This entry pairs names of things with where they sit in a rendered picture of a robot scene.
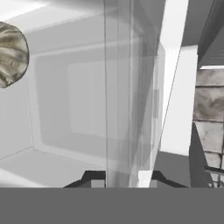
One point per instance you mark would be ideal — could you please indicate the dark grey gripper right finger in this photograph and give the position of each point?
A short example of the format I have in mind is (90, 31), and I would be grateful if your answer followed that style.
(162, 180)

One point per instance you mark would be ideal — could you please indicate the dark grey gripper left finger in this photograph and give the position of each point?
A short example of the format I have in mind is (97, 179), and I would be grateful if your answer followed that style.
(87, 180)

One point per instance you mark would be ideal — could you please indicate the clear plastic tupperware container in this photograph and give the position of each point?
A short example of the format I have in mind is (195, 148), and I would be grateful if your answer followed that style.
(87, 110)

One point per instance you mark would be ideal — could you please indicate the dark grey fridge door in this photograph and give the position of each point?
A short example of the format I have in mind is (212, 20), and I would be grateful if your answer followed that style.
(211, 32)

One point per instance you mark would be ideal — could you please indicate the beige brown dumpling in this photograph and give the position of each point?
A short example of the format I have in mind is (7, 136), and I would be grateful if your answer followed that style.
(11, 55)

